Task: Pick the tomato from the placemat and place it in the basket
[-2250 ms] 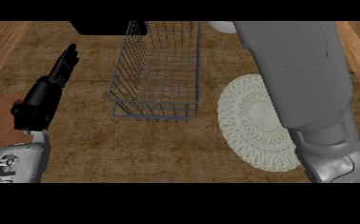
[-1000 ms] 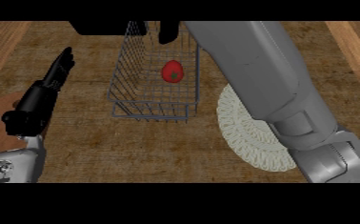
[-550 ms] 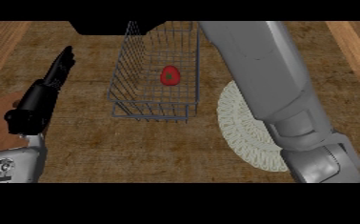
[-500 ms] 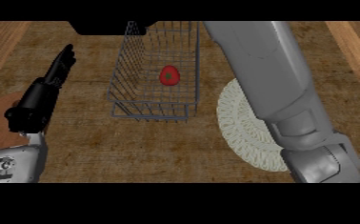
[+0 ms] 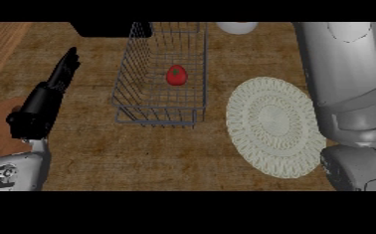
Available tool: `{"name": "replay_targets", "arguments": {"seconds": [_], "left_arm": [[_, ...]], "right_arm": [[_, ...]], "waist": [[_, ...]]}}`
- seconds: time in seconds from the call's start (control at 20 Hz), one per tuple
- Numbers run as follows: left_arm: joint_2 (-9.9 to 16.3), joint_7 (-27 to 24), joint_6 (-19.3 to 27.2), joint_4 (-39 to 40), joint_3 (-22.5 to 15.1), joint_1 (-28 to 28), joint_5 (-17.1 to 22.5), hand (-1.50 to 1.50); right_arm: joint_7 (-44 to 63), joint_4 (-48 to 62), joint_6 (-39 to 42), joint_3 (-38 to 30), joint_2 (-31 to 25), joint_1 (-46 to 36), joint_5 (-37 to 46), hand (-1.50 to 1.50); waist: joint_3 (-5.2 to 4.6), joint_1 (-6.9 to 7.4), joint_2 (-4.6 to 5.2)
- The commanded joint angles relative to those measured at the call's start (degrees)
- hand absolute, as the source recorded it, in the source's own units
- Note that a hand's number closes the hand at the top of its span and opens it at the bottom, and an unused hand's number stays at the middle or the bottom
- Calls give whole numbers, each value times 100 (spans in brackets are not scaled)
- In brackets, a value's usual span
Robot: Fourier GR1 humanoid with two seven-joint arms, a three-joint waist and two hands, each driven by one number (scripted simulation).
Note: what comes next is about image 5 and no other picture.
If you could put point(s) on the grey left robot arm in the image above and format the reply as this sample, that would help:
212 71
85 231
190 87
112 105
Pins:
23 170

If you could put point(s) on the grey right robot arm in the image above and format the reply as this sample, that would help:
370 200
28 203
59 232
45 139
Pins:
337 78

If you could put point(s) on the red tomato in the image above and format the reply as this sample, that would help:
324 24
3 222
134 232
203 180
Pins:
175 76

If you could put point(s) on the white round woven placemat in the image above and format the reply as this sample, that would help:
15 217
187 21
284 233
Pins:
274 128

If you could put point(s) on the white round container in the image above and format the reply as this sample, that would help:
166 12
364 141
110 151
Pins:
236 28

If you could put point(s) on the black appliance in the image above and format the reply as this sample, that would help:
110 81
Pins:
104 29

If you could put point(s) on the brown wooden board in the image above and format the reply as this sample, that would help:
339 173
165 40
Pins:
9 145

